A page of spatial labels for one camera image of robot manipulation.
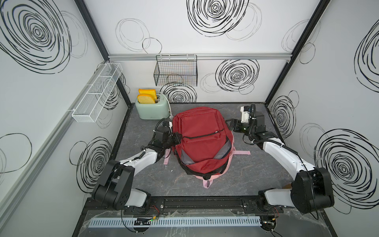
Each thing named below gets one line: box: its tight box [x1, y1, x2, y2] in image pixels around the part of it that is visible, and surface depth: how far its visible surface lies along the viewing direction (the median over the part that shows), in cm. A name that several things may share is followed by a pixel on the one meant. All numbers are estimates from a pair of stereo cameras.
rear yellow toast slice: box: [138, 88, 157, 100], surface depth 100 cm
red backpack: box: [172, 106, 234, 180], surface depth 87 cm
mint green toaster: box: [135, 91, 170, 120], surface depth 104 cm
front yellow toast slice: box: [137, 93, 156, 104], surface depth 99 cm
